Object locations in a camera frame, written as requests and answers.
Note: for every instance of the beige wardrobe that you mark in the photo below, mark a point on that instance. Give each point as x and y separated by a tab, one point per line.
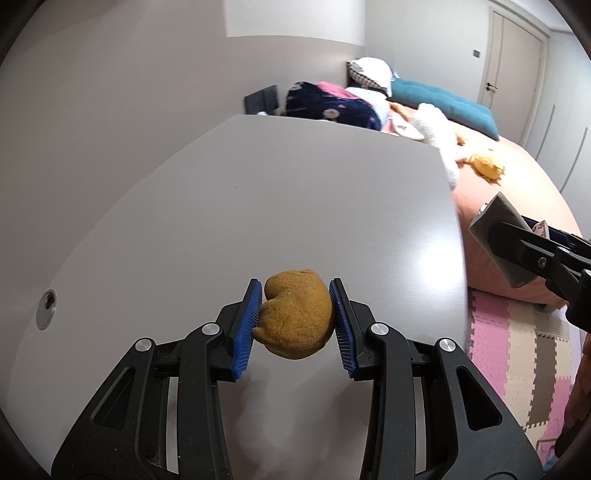
568	115

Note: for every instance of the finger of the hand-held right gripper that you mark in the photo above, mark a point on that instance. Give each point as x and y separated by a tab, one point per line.
521	251
572	241

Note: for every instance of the white goose plush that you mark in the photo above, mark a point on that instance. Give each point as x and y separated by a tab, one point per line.
436	129

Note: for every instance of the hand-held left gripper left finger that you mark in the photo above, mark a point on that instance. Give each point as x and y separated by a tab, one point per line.
247	330

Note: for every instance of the grey sponge block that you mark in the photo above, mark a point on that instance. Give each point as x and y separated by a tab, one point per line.
494	212

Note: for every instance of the brown plush toy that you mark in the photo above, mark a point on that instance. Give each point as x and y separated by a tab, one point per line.
295	314

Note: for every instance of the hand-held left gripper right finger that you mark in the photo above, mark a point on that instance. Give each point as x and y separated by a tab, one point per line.
344	330

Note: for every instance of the yellow duck plush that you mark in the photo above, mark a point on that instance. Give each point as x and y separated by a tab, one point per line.
487	166

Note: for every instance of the beige room door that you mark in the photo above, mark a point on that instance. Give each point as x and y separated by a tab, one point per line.
512	60

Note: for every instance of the checked pillow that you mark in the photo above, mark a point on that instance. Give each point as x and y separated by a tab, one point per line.
369	71

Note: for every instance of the pink blanket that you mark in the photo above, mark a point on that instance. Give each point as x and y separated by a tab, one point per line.
337	90

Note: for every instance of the bed with orange sheet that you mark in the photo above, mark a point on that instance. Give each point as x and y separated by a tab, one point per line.
531	175

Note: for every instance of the teal cushion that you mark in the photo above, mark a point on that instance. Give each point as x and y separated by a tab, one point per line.
438	101

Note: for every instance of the pink and beige foam mat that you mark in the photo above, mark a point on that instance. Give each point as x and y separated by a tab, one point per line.
508	346

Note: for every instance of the navy printed blanket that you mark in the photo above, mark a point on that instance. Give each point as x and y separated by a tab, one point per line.
318	104

